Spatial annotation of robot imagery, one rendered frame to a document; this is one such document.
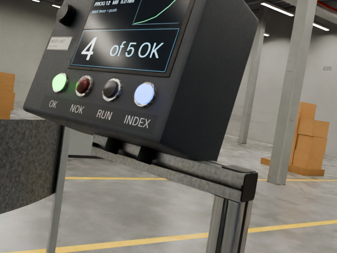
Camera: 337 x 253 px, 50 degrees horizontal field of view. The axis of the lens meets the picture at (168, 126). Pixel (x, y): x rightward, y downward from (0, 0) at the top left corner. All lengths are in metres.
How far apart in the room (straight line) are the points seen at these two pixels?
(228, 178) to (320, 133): 8.39
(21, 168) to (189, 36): 1.44
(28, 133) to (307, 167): 7.38
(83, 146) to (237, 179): 5.84
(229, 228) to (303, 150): 8.28
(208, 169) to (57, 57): 0.26
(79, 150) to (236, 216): 5.82
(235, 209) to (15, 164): 1.40
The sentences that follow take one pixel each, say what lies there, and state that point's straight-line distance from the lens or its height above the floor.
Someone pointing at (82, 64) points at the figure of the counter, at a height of 1.14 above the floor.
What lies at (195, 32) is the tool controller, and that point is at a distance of 0.37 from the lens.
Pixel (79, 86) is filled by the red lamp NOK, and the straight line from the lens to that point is 0.43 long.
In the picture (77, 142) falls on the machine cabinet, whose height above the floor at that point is 0.27.
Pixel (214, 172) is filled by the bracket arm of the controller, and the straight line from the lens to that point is 0.38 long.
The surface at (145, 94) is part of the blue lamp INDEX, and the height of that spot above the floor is 1.12.
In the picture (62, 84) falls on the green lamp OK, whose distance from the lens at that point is 0.47.
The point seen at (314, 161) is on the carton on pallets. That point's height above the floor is 0.32.
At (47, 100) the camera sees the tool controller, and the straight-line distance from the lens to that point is 0.49.
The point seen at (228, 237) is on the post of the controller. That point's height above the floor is 0.99.
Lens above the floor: 1.11
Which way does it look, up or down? 4 degrees down
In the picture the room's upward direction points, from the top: 9 degrees clockwise
